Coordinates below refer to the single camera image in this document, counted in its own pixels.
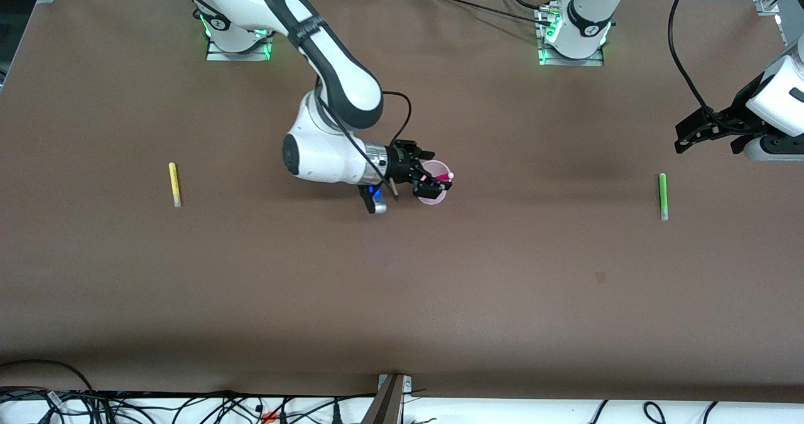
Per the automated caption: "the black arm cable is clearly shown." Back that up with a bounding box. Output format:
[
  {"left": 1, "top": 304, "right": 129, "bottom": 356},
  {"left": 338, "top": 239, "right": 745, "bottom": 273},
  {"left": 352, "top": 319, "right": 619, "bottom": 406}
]
[
  {"left": 314, "top": 90, "right": 413, "bottom": 181},
  {"left": 667, "top": 0, "right": 724, "bottom": 131}
]

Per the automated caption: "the black cable on table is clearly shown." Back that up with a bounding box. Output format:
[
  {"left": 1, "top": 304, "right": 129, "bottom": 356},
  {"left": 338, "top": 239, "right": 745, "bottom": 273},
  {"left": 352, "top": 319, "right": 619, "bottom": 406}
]
[{"left": 428, "top": 0, "right": 548, "bottom": 25}]

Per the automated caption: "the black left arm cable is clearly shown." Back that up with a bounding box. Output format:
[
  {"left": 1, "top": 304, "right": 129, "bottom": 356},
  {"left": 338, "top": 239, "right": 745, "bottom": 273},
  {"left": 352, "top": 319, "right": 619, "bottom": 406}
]
[{"left": 667, "top": 0, "right": 724, "bottom": 131}]

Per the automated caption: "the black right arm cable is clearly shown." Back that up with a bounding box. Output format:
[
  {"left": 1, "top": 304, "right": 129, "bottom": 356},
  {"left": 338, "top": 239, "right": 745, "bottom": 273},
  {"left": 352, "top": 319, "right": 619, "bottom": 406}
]
[{"left": 314, "top": 90, "right": 413, "bottom": 181}]

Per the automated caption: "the translucent pink cup holder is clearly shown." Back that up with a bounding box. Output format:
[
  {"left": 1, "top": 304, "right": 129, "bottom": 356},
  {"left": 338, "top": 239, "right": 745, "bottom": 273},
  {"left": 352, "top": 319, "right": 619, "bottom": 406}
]
[{"left": 417, "top": 160, "right": 452, "bottom": 205}]

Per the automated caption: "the black looped floor cable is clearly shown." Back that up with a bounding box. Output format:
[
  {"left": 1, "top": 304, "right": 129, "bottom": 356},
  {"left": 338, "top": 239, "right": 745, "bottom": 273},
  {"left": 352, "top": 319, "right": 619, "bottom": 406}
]
[{"left": 0, "top": 359, "right": 96, "bottom": 407}]

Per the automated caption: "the metal table edge bracket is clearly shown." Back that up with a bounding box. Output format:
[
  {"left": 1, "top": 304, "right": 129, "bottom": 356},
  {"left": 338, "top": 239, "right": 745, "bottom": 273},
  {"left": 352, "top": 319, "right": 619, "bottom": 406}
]
[{"left": 361, "top": 374, "right": 413, "bottom": 424}]

